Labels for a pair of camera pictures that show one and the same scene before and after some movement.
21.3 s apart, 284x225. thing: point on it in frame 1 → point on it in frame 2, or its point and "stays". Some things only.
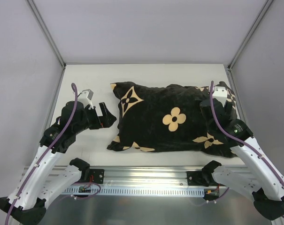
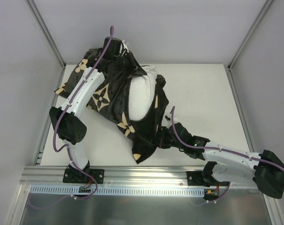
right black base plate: x=195 y=178 stays
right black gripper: x=226 y=110 → x=162 y=137
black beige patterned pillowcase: x=150 y=118 → x=112 y=95
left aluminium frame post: x=47 y=33 stays
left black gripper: x=97 y=120 → x=119 y=61
